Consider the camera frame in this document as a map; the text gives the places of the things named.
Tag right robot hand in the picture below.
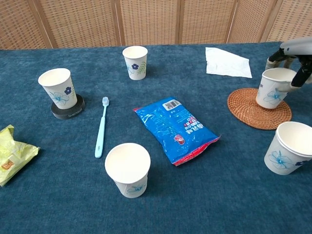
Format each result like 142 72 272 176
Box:
265 37 312 93

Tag white floral paper cup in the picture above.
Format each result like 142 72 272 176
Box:
104 142 151 199
255 68 297 109
264 124 312 176

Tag white paper napkin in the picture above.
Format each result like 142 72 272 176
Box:
205 47 253 79

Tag round woven rattan coaster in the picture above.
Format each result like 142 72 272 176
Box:
227 88 293 131

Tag nested inner paper cup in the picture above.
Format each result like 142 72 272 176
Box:
276 121 312 158

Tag paper cup with green leaves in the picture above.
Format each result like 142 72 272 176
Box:
122 45 149 81

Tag black round coaster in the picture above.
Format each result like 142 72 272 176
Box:
50 94 86 120

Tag paper cup with navy flower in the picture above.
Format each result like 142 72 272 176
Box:
38 68 78 110

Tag woven rattan folding screen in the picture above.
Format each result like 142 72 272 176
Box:
0 0 312 51

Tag blue snack bag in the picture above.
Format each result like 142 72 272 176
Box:
133 97 221 167

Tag light blue toothbrush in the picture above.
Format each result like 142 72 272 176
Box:
94 97 110 159

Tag blue tablecloth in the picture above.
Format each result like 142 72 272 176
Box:
0 41 312 234

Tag yellow-green plastic package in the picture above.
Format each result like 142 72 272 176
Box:
0 124 40 187

